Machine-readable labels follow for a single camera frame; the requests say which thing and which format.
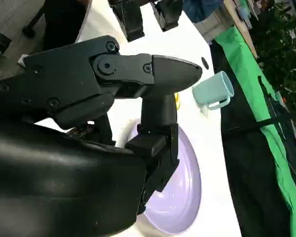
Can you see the black table grommet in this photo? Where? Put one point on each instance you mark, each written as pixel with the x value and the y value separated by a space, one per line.
pixel 205 63

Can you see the orange and white bread roll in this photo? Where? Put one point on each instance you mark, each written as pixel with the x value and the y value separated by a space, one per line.
pixel 178 101

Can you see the pale green mug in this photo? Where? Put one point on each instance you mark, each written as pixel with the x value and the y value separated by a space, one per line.
pixel 209 91

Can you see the green cloth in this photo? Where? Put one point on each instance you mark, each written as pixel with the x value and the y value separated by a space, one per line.
pixel 239 49

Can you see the lilac plate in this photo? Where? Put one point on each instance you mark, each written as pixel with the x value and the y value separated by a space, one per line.
pixel 180 197

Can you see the black chair base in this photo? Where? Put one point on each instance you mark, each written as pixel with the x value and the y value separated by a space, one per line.
pixel 61 22

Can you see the wooden board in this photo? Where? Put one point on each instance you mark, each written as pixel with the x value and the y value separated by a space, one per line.
pixel 239 22

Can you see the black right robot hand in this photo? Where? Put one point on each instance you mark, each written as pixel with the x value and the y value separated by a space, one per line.
pixel 51 177

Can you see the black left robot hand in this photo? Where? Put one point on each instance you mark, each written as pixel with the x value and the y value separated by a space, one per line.
pixel 132 22

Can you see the green plants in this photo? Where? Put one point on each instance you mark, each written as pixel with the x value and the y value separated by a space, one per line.
pixel 281 49

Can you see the grey box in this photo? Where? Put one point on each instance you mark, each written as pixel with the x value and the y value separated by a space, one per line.
pixel 212 27

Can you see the black cloth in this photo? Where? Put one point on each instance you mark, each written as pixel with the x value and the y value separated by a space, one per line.
pixel 249 172

